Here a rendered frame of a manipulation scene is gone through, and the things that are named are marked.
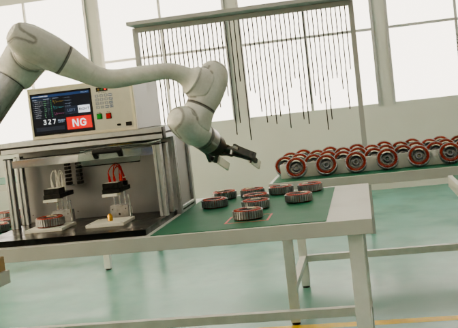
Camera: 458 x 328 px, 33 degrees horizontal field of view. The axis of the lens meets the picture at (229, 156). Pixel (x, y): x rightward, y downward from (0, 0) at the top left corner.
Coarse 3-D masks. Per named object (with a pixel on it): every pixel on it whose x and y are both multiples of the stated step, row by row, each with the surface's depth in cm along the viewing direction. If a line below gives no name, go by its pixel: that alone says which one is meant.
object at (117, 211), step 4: (124, 204) 313; (128, 204) 312; (112, 208) 312; (116, 208) 311; (120, 208) 311; (124, 208) 311; (128, 208) 311; (112, 212) 312; (116, 212) 311; (120, 212) 311; (124, 212) 311; (128, 212) 311; (112, 216) 312; (116, 216) 312; (120, 216) 311; (124, 216) 311; (128, 216) 311
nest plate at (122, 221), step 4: (132, 216) 305; (96, 220) 304; (100, 220) 303; (104, 220) 302; (112, 220) 299; (116, 220) 298; (120, 220) 297; (124, 220) 295; (128, 220) 297; (88, 224) 295; (92, 224) 294; (96, 224) 293; (100, 224) 292; (104, 224) 292; (108, 224) 292; (112, 224) 292; (116, 224) 291; (120, 224) 291; (124, 224) 292
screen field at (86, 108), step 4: (84, 104) 311; (88, 104) 311; (68, 108) 312; (72, 108) 312; (76, 108) 312; (80, 108) 311; (84, 108) 311; (88, 108) 311; (68, 112) 312; (72, 112) 312; (76, 112) 312; (80, 112) 311; (84, 112) 311
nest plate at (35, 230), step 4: (64, 224) 303; (68, 224) 302; (72, 224) 306; (32, 228) 302; (36, 228) 300; (40, 228) 299; (44, 228) 297; (48, 228) 296; (52, 228) 296; (56, 228) 295; (60, 228) 295; (64, 228) 297; (28, 232) 297; (32, 232) 297; (36, 232) 297; (40, 232) 297; (44, 232) 296
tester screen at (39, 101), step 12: (36, 96) 314; (48, 96) 313; (60, 96) 312; (72, 96) 311; (84, 96) 311; (36, 108) 314; (48, 108) 313; (60, 108) 313; (36, 120) 315; (60, 120) 313; (36, 132) 315; (48, 132) 314
